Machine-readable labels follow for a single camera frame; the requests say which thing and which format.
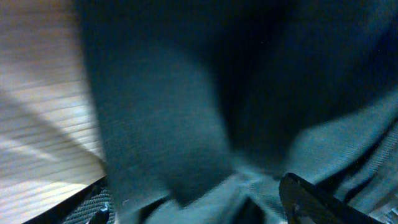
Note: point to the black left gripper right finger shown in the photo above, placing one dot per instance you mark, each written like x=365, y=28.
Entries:
x=305, y=203

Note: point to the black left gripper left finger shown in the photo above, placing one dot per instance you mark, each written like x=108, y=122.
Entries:
x=81, y=207

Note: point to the black polo shirt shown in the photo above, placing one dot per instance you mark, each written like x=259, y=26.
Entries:
x=204, y=106

